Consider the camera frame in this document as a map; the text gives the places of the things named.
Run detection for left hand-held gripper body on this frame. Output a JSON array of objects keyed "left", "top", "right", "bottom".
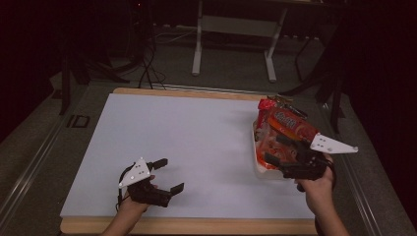
[{"left": 118, "top": 156, "right": 173, "bottom": 208}]

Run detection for person's left hand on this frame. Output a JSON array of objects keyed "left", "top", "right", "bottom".
[{"left": 119, "top": 175, "right": 158, "bottom": 214}]

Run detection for white metal stand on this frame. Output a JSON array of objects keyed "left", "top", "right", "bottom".
[{"left": 191, "top": 0, "right": 289, "bottom": 83}]

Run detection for black rectangular floor bracket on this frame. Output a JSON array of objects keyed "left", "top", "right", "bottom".
[{"left": 67, "top": 114, "right": 91, "bottom": 129}]

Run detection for dark metal stand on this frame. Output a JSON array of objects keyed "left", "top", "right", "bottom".
[
  {"left": 58, "top": 32, "right": 132, "bottom": 116},
  {"left": 281, "top": 32, "right": 345, "bottom": 132}
]

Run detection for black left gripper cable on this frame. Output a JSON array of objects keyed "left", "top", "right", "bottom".
[{"left": 116, "top": 163, "right": 137, "bottom": 210}]

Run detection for metal floor rail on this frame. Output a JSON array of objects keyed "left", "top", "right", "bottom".
[
  {"left": 338, "top": 144, "right": 387, "bottom": 236},
  {"left": 0, "top": 114, "right": 68, "bottom": 225}
]

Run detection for clear packet of orange pieces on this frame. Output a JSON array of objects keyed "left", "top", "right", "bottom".
[{"left": 254, "top": 97, "right": 321, "bottom": 172}]

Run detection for person's right hand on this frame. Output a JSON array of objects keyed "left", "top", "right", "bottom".
[{"left": 296, "top": 153, "right": 336, "bottom": 214}]

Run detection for white plastic storage box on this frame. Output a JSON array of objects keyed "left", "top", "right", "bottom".
[{"left": 251, "top": 121, "right": 298, "bottom": 181}]

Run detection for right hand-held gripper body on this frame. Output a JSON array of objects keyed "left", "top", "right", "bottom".
[{"left": 279, "top": 132, "right": 359, "bottom": 182}]

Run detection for white table mat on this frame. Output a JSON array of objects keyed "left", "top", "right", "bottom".
[{"left": 60, "top": 92, "right": 316, "bottom": 219}]

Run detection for black cables on floor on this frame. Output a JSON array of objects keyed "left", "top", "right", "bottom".
[{"left": 137, "top": 29, "right": 168, "bottom": 89}]

